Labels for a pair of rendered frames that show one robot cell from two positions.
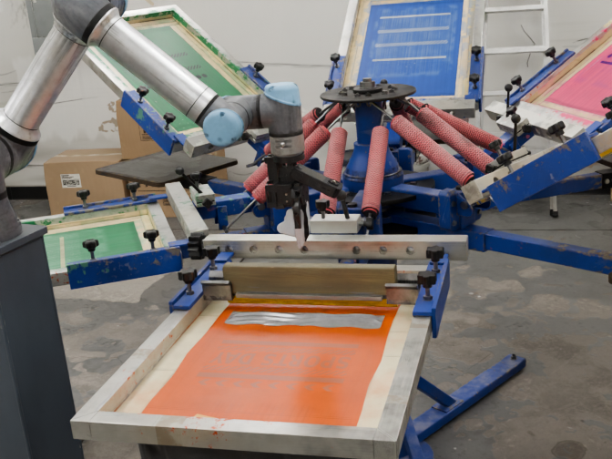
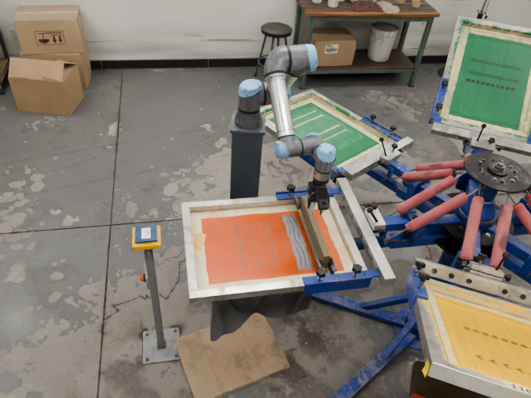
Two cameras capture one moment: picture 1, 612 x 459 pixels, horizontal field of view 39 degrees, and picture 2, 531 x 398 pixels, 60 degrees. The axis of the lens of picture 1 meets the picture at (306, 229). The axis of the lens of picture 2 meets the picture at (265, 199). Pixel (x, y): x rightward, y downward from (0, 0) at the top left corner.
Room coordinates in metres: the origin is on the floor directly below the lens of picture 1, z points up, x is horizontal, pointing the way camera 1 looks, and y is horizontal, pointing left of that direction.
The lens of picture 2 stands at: (0.88, -1.23, 2.55)
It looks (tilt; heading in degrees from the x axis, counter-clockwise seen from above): 41 degrees down; 60
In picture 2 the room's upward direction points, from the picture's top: 6 degrees clockwise
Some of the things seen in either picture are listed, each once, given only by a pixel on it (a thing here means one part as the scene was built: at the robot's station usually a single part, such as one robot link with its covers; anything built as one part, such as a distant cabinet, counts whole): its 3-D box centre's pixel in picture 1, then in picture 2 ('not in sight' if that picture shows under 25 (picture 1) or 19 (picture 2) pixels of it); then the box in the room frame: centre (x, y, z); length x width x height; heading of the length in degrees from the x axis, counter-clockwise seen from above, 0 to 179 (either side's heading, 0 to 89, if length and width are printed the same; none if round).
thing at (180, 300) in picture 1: (203, 290); (304, 197); (1.98, 0.26, 0.98); 0.30 x 0.05 x 0.07; 164
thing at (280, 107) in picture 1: (282, 108); (325, 158); (1.88, 0.03, 1.42); 0.09 x 0.08 x 0.11; 81
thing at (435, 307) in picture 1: (432, 295); (336, 281); (1.83, -0.27, 0.98); 0.30 x 0.05 x 0.07; 164
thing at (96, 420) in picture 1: (287, 339); (269, 241); (1.68, 0.06, 0.97); 0.79 x 0.58 x 0.04; 164
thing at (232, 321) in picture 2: not in sight; (262, 308); (1.57, -0.13, 0.74); 0.46 x 0.04 x 0.42; 164
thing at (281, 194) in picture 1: (287, 179); (318, 186); (1.88, 0.03, 1.26); 0.09 x 0.08 x 0.12; 76
